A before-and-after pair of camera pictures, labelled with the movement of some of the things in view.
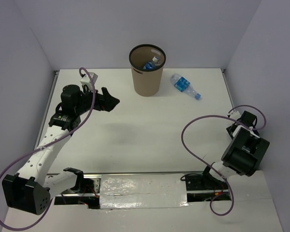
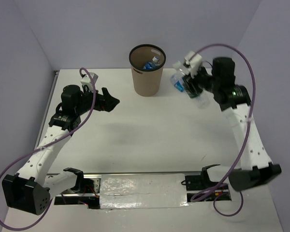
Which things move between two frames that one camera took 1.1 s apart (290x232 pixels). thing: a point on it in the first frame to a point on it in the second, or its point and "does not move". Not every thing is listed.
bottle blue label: (149, 65) does not move
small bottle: (156, 60) does not move
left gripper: (106, 101) does not move
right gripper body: (229, 132) to (204, 79)
